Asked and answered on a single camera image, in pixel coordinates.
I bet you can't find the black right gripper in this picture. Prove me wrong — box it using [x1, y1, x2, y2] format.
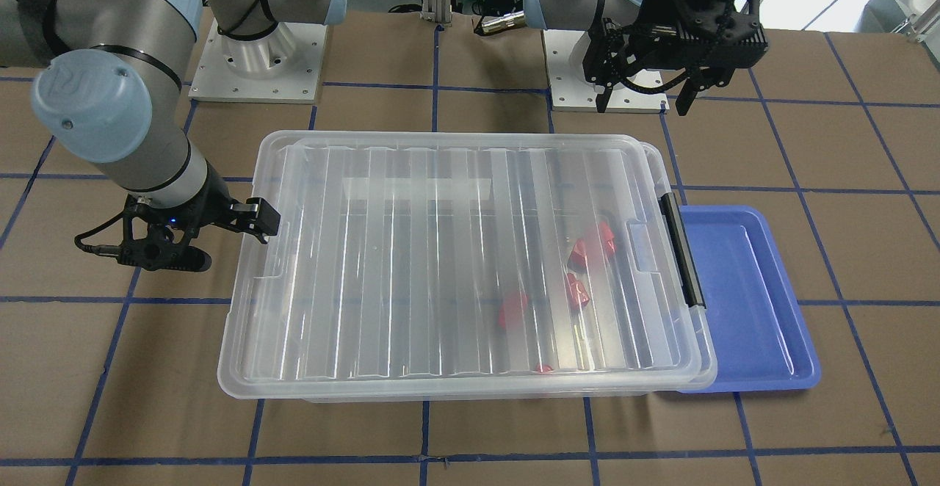
[117, 164, 280, 272]

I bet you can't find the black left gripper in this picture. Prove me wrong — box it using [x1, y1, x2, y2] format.
[583, 0, 769, 117]

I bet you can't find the red block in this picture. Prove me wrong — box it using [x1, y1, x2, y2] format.
[497, 291, 529, 332]
[566, 272, 591, 312]
[568, 221, 617, 272]

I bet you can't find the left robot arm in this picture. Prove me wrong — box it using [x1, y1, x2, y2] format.
[523, 0, 769, 115]

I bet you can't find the clear plastic storage box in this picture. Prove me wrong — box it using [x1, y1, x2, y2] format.
[294, 141, 709, 404]

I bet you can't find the blue plastic tray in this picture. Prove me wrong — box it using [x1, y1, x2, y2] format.
[679, 205, 820, 393]

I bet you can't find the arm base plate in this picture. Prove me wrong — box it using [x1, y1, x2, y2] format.
[189, 22, 331, 104]
[543, 30, 669, 114]

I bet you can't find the black box latch handle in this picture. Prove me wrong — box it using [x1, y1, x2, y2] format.
[658, 192, 707, 308]

